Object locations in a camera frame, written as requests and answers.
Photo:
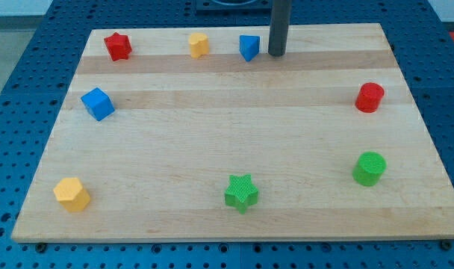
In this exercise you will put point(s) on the yellow hexagon block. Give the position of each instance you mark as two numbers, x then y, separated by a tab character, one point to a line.
71	194

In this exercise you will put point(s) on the green cylinder block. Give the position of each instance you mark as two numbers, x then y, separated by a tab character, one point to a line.
369	168

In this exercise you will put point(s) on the blue triangular prism block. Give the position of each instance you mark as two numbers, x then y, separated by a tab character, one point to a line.
249	46

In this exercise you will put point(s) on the red star block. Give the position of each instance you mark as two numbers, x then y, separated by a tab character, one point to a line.
118	46

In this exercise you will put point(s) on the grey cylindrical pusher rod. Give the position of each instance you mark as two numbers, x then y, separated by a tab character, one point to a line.
279	25

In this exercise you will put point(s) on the red cylinder block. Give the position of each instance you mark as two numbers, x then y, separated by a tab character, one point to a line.
369	97

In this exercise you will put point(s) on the green star block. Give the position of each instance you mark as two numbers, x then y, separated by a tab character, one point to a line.
241	193

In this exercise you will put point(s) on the blue cube block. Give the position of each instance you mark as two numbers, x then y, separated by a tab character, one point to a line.
98	104

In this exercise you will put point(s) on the light wooden board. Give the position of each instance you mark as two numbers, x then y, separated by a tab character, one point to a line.
156	169

